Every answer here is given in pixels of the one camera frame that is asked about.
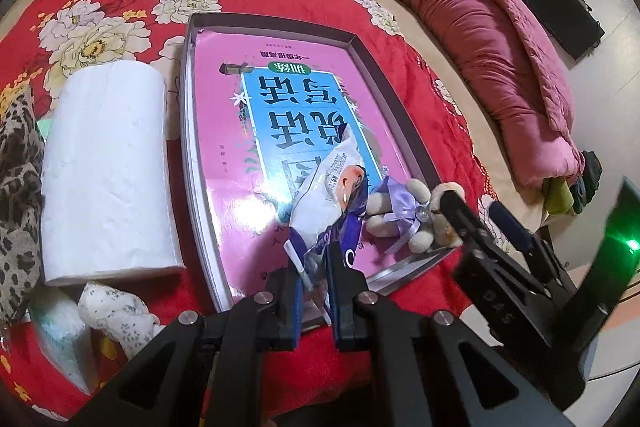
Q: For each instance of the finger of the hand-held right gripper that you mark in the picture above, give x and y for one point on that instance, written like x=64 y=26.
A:
x=457 y=212
x=510 y=222

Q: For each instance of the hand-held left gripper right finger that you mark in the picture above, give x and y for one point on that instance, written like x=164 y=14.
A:
x=336 y=302

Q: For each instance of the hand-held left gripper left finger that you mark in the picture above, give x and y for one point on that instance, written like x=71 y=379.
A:
x=295 y=307

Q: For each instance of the small bear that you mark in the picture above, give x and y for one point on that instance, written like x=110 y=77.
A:
x=395 y=212

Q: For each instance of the white snack packet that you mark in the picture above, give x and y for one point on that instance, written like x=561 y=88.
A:
x=320 y=197

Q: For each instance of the shallow grey box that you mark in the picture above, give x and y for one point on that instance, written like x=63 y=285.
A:
x=200 y=227

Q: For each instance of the white floral cloth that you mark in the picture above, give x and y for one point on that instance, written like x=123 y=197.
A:
x=115 y=312

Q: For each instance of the green tissue packet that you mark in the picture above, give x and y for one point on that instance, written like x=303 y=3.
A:
x=60 y=337

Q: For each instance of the leopard print cloth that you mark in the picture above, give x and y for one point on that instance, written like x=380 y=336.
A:
x=17 y=187

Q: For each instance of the green cloth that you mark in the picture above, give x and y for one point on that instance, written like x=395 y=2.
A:
x=557 y=197

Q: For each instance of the dark clothes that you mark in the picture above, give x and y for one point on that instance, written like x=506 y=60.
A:
x=587 y=179

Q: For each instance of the pink quilt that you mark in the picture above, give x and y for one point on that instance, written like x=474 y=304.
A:
x=465 y=22

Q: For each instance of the pink book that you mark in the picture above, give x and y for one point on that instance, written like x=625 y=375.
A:
x=220 y=107

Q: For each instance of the black bag on floor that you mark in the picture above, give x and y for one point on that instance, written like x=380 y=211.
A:
x=562 y=14

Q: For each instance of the white paper towel roll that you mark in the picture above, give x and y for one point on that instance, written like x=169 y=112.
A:
x=105 y=172

